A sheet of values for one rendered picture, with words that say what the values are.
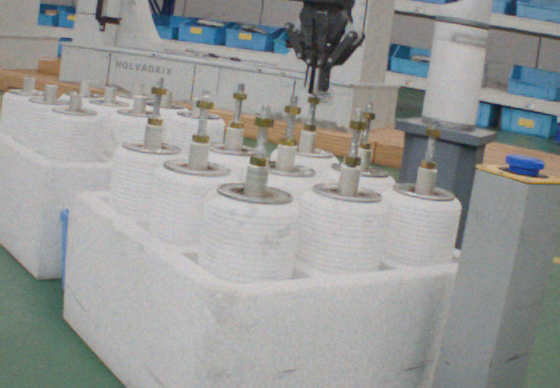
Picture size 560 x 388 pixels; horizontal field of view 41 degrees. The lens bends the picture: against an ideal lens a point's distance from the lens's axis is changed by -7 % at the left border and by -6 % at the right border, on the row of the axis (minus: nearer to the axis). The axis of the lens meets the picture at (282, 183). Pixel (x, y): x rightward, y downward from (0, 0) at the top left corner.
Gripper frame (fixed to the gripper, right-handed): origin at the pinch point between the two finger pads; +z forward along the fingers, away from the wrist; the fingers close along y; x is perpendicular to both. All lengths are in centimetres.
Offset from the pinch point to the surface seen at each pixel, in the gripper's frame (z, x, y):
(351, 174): 7.7, -18.2, 20.6
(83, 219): 19.5, -30.2, -9.5
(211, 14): -19, 645, -705
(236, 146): 9.3, -12.2, -2.0
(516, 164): 2.8, -16.2, 38.4
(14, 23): 4, 117, -297
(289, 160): 8.7, -15.0, 9.4
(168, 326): 23.6, -36.1, 14.4
